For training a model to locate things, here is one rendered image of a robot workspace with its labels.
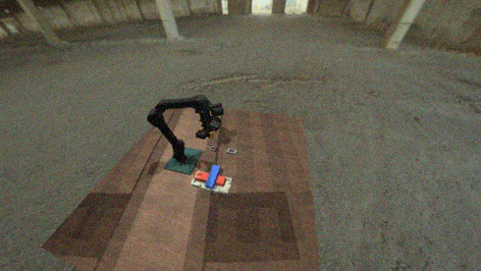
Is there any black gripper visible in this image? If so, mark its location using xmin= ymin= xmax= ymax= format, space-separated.
xmin=195 ymin=115 xmax=219 ymax=139

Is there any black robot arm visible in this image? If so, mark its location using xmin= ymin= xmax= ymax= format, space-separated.
xmin=147 ymin=94 xmax=224 ymax=164

